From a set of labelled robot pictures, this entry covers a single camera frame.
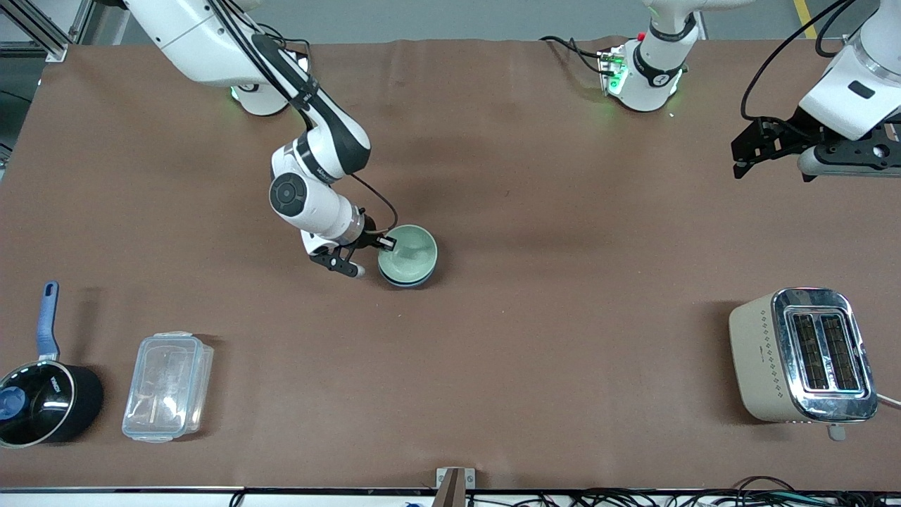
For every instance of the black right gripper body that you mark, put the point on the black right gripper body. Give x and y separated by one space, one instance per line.
371 241

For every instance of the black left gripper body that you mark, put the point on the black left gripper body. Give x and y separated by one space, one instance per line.
794 129

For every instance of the green bowl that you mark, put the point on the green bowl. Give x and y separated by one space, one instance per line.
412 253

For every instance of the blue bowl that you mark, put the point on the blue bowl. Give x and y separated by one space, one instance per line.
408 284

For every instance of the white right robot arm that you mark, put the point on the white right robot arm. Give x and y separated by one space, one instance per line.
310 162

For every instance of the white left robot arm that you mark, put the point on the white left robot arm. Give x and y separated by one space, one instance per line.
852 91

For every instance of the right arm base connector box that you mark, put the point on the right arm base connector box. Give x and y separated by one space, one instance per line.
303 60

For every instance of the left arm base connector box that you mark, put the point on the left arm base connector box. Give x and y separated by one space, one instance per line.
612 70

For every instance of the brown table cover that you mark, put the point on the brown table cover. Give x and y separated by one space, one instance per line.
450 352

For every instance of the beige chrome toaster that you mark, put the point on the beige chrome toaster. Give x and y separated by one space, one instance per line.
767 359

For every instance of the clear plastic lidded container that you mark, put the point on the clear plastic lidded container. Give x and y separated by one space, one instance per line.
167 387

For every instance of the glass lid with blue knob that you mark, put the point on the glass lid with blue knob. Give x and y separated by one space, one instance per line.
43 400

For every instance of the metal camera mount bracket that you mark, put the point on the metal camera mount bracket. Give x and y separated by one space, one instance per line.
455 486

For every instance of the aluminium frame profile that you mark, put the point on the aluminium frame profile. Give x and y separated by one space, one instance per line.
53 44

